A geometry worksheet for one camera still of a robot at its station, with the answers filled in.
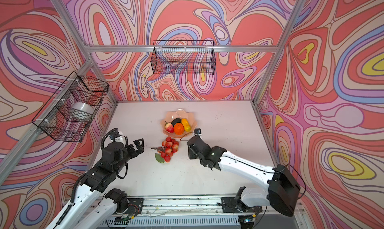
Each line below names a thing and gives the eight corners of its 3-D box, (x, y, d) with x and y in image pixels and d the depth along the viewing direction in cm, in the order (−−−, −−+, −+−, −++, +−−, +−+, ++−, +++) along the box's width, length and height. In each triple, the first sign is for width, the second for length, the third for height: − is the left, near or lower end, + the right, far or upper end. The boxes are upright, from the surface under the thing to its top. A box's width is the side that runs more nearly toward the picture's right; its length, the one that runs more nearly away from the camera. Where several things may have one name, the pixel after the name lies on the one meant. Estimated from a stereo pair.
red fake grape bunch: (152, 155, 93) (150, 150, 87) (168, 139, 100) (167, 134, 95) (164, 165, 88) (163, 161, 83) (180, 148, 95) (179, 143, 90)
